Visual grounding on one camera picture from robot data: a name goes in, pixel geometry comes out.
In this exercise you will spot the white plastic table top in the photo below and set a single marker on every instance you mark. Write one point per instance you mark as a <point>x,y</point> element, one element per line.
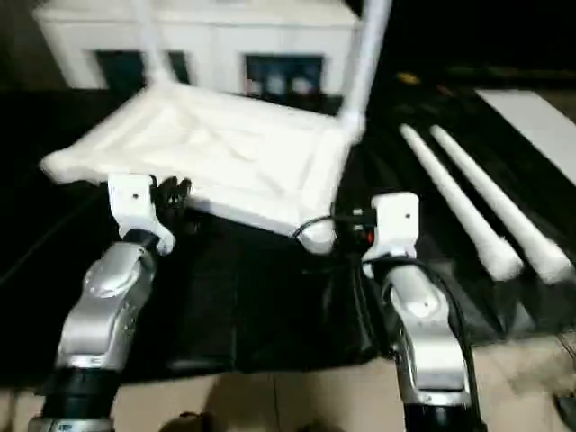
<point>216,148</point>

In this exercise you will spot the black router with antennas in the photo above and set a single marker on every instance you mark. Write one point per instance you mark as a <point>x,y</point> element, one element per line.
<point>567,404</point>

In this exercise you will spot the white cabinet with openings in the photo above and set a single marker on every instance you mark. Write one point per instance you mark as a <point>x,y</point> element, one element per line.
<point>216,31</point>

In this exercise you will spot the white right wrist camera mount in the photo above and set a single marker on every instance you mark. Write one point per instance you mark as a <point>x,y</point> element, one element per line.
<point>396,220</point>

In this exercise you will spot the black work mat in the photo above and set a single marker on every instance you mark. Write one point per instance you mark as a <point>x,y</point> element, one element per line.
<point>270,306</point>

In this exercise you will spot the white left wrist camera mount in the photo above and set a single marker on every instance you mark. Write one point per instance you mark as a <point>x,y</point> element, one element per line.
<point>132,202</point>

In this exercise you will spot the small tan box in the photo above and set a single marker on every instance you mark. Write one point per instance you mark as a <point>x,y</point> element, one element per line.
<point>408,78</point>

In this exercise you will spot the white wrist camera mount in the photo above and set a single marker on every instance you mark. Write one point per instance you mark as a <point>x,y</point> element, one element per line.
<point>132,202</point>
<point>396,220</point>

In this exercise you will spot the flat white board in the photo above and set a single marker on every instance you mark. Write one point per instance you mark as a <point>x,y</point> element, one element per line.
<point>535,130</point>

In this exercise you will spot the white plastic table leg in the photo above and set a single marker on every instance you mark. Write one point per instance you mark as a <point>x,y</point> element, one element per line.
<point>153,45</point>
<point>459,202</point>
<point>499,198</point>
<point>366,63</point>

